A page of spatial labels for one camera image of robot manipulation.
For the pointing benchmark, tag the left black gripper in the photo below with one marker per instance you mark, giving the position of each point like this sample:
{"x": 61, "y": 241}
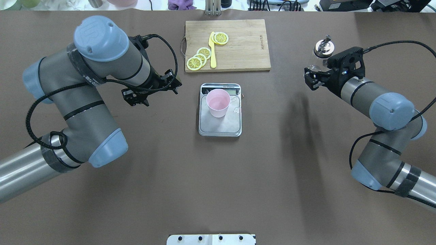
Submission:
{"x": 153, "y": 78}

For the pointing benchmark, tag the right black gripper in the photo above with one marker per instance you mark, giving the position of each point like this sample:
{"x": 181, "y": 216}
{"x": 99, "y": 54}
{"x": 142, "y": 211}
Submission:
{"x": 332, "y": 83}

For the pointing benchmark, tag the glass sauce dispenser bottle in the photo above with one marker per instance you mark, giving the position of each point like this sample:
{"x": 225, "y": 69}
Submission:
{"x": 322, "y": 50}

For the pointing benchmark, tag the pink plastic cup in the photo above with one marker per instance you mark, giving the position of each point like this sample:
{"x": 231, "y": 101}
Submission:
{"x": 218, "y": 101}

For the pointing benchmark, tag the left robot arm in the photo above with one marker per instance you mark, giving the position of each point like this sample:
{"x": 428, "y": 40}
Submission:
{"x": 101, "y": 52}

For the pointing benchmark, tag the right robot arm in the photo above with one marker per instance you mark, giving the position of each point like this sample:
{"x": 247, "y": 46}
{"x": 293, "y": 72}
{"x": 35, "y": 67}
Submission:
{"x": 397, "y": 122}

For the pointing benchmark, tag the digital kitchen scale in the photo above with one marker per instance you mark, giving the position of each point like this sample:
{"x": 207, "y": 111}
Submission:
{"x": 229, "y": 125}

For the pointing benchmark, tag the lemon slice near edge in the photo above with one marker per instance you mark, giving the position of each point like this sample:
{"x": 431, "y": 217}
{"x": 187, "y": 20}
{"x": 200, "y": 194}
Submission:
{"x": 194, "y": 63}

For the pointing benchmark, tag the yellow plastic knife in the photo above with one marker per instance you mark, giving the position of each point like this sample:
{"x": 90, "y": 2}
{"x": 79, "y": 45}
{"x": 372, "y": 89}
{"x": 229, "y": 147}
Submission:
{"x": 211, "y": 44}

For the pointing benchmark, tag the bamboo cutting board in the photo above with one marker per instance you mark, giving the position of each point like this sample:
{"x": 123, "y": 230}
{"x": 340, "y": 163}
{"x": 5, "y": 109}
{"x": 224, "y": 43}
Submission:
{"x": 246, "y": 50}

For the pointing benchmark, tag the lemon slice on knife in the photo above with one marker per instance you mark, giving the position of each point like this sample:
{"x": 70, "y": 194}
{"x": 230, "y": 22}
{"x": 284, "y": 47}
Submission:
{"x": 220, "y": 38}

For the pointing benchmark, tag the purple cloth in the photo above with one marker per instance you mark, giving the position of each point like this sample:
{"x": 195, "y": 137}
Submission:
{"x": 181, "y": 5}

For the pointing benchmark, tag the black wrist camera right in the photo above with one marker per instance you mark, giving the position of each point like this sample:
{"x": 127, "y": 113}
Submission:
{"x": 346, "y": 58}

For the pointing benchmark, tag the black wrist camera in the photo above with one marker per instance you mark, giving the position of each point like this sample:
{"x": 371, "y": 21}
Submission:
{"x": 140, "y": 42}
{"x": 346, "y": 58}

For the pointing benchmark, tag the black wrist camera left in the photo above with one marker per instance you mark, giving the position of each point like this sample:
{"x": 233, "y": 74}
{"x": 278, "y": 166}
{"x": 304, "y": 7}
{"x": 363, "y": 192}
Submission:
{"x": 140, "y": 42}

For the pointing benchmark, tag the aluminium frame post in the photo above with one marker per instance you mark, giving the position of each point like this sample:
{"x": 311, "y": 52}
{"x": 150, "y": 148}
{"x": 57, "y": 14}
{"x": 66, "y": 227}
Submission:
{"x": 213, "y": 8}

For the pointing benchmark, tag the white camera mast base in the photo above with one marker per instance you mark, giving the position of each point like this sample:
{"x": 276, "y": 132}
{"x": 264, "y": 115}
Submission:
{"x": 211, "y": 239}

